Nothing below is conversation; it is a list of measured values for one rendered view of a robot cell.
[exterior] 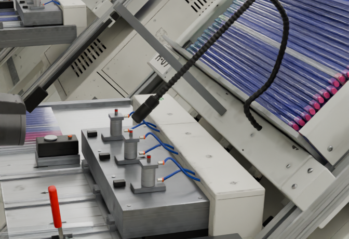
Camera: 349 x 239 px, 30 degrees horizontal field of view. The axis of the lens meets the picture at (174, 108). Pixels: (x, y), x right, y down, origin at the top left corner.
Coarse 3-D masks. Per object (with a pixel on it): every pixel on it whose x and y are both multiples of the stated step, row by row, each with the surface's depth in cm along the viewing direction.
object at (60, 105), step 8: (40, 104) 151; (48, 104) 152; (56, 104) 152; (64, 104) 153; (72, 104) 153; (80, 104) 154; (88, 104) 155; (96, 104) 155; (104, 104) 156; (112, 104) 156; (120, 104) 157; (128, 104) 158
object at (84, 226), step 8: (64, 224) 98; (72, 224) 98; (80, 224) 99; (88, 224) 99; (0, 232) 94; (8, 232) 95; (16, 232) 95; (24, 232) 95; (32, 232) 96; (40, 232) 96; (48, 232) 97; (56, 232) 97; (64, 232) 98; (72, 232) 98; (80, 232) 98
